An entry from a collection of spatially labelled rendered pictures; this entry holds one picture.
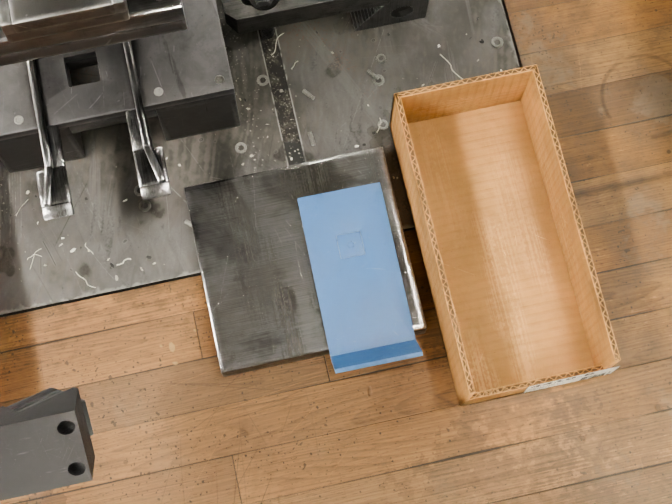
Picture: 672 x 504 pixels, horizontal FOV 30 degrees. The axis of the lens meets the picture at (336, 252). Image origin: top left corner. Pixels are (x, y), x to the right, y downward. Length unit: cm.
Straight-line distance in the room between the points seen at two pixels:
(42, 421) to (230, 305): 35
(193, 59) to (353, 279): 22
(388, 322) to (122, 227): 24
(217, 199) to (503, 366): 27
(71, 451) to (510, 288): 46
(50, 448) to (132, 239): 38
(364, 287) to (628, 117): 28
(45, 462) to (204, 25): 44
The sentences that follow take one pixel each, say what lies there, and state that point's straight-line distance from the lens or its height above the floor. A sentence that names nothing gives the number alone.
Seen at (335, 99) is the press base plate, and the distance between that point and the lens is 109.
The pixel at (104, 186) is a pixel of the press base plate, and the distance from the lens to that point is 108.
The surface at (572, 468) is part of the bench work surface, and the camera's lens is 104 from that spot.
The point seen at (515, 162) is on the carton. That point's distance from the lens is 108.
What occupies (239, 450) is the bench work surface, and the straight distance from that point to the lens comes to 102.
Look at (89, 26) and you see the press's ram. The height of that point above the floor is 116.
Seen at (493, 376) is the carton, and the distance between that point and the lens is 103.
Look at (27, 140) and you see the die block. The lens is 104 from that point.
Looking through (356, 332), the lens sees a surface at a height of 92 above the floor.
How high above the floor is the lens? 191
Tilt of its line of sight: 75 degrees down
